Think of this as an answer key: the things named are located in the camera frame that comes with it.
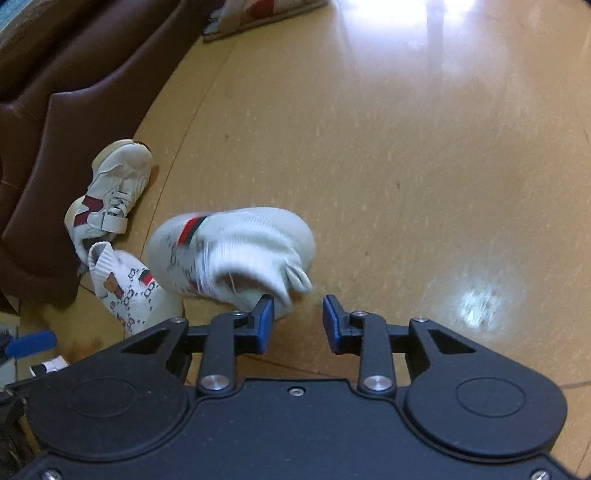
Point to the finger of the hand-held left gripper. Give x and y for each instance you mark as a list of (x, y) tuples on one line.
[(32, 344)]

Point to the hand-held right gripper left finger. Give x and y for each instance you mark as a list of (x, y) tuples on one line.
[(263, 325)]

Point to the brown leather sofa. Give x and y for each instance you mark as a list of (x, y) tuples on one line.
[(69, 69)]

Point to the white maroon velcro shoe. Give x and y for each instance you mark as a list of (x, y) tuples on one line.
[(111, 184)]

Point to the grey red slipper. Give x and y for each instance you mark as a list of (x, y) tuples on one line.
[(258, 14)]

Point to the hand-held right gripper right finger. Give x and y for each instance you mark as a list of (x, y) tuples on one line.
[(333, 325)]

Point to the white knit bear shoe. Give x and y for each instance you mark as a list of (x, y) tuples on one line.
[(240, 240), (134, 295)]

